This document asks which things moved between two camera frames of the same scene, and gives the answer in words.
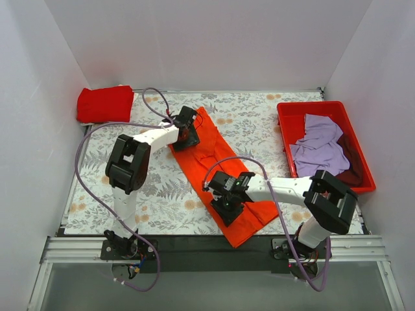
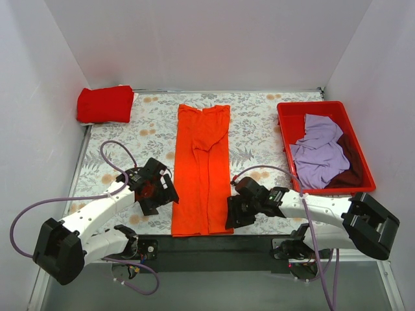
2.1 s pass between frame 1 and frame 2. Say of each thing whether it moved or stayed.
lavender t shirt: stayed
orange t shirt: moved
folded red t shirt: stayed
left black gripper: moved
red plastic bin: stayed
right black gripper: moved
